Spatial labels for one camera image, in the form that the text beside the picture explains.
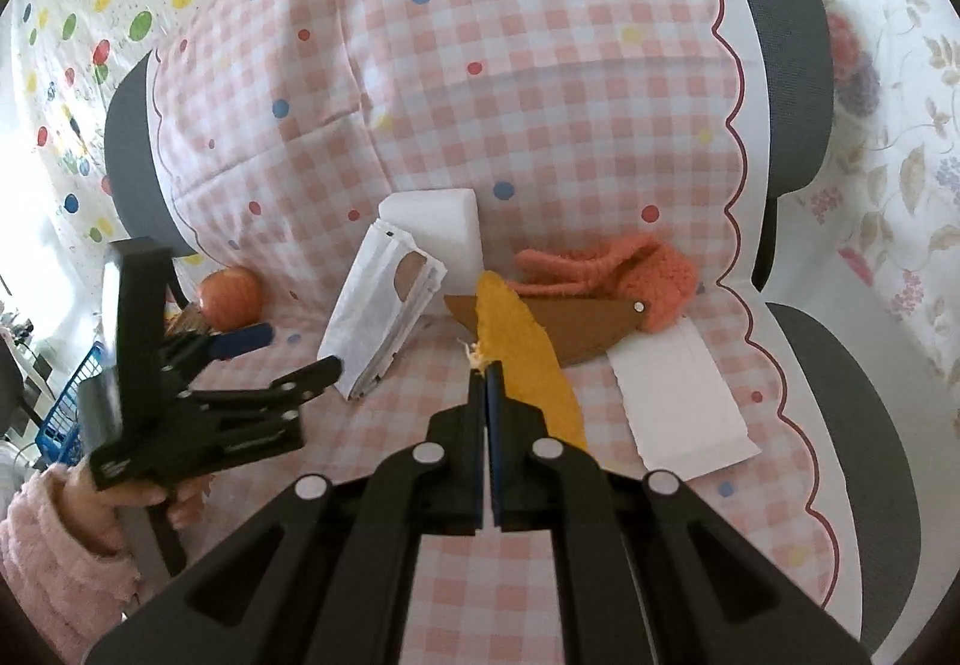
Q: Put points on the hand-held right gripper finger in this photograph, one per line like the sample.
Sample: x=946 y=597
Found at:
x=496 y=425
x=480 y=425

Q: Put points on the blue plastic basket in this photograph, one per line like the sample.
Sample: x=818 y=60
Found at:
x=71 y=402

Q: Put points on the pink checkered plastic cloth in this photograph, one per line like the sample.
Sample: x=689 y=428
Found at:
x=525 y=72

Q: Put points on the brown leather piece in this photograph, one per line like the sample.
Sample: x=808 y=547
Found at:
x=592 y=327

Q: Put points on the red apple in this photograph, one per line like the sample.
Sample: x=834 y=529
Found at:
x=231 y=296

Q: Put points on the white paper envelope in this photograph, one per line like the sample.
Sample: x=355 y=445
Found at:
x=675 y=402

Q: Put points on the yellow cloth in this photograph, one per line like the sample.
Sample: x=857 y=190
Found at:
x=525 y=350

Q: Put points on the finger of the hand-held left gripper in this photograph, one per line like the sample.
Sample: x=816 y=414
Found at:
x=300 y=380
x=240 y=339

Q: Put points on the person's left hand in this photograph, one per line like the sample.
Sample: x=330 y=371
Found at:
x=105 y=507

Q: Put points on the white paper bag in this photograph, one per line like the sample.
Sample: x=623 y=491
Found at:
x=375 y=320

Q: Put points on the orange knitted glove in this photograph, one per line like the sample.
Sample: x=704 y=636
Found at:
x=645 y=271

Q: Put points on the white foam block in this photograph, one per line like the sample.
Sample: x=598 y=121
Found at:
x=439 y=230

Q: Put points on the floral print cloth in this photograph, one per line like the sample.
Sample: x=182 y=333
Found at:
x=900 y=110

